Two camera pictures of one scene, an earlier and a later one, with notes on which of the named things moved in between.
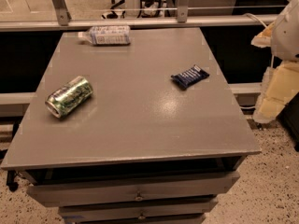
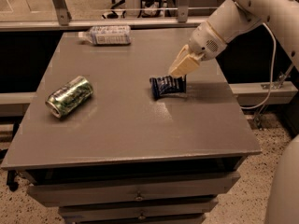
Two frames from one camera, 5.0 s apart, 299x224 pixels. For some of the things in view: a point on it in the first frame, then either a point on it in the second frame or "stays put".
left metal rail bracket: (63, 13) stays put
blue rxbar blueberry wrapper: (189, 77) -> (168, 85)
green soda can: (69, 97) stays put
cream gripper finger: (280, 84) -> (187, 65)
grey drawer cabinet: (140, 133) stays put
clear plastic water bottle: (106, 35) stays put
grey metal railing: (70, 23) stays put
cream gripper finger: (263, 38) -> (185, 50)
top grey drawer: (131, 189) stays put
